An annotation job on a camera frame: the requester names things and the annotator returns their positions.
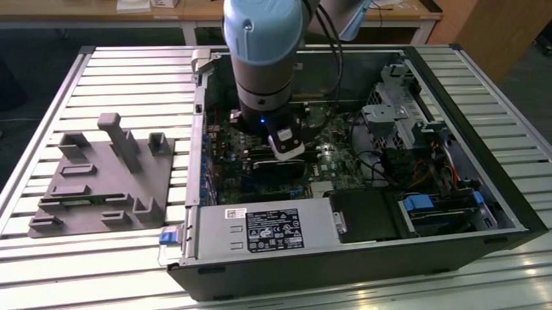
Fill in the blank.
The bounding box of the black RAM slot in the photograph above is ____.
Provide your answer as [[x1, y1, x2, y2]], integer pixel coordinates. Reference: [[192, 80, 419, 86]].
[[249, 145, 324, 154], [249, 152, 324, 162]]

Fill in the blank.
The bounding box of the black drive bay cover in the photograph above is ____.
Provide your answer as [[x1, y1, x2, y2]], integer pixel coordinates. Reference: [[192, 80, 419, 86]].
[[331, 189, 409, 243]]

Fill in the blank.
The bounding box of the black graphics card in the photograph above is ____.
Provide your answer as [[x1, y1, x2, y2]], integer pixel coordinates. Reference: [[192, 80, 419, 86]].
[[252, 158, 305, 181]]

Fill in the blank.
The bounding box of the green motherboard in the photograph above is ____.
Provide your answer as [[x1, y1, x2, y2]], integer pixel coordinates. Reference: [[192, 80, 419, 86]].
[[202, 102, 373, 206]]

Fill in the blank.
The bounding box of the silver chipset heatsink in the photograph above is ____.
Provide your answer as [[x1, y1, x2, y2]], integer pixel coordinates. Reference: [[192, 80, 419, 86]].
[[309, 180, 337, 198]]

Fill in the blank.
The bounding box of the grey metal drive cage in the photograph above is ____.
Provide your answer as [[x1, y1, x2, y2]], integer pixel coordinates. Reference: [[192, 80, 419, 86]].
[[361, 63, 449, 152]]

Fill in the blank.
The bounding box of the grey power supply with label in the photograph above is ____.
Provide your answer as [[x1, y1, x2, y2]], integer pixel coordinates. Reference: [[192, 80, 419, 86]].
[[183, 197, 344, 263]]

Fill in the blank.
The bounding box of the grey parts rack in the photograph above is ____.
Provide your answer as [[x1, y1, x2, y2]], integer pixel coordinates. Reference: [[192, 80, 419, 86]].
[[26, 112, 179, 239]]

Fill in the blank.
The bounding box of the blue case tab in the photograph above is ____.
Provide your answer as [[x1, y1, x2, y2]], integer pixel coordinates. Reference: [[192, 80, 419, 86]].
[[158, 227, 181, 247]]

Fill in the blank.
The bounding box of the hard disk in blue carrier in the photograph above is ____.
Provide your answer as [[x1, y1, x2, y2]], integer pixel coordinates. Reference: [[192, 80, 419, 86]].
[[399, 192, 483, 235]]

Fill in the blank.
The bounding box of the green RAM stick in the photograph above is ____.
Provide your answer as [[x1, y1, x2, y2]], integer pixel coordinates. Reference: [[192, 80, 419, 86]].
[[58, 197, 107, 205]]

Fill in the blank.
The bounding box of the white box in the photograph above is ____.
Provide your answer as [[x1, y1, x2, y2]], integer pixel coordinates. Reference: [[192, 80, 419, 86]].
[[115, 0, 153, 14]]

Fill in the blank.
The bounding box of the black PC case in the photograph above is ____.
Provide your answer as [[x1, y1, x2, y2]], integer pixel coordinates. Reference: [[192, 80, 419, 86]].
[[166, 43, 550, 303]]

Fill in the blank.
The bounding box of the wooden desk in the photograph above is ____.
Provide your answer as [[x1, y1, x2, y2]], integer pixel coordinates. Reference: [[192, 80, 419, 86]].
[[0, 0, 444, 46]]

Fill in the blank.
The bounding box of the wooden cabinet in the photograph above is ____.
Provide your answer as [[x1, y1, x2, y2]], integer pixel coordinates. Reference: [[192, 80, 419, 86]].
[[455, 0, 552, 84]]

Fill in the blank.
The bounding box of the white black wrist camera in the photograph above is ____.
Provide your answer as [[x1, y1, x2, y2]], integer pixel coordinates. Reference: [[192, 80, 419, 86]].
[[266, 127, 308, 161]]

